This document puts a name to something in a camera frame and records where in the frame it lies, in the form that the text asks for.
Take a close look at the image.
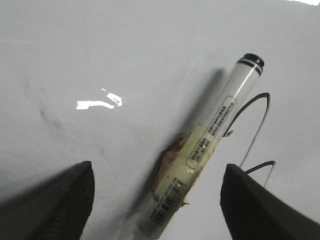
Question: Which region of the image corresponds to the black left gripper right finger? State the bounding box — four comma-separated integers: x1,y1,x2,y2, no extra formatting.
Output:
220,164,320,240

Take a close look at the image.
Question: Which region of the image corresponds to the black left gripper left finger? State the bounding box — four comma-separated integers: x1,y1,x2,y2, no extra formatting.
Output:
0,161,95,240

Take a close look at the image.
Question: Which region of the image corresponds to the white whiteboard marker pen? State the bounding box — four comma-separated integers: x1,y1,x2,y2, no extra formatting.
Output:
137,53,265,240

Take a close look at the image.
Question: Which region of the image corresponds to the white whiteboard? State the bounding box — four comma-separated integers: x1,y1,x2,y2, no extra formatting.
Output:
0,0,320,240

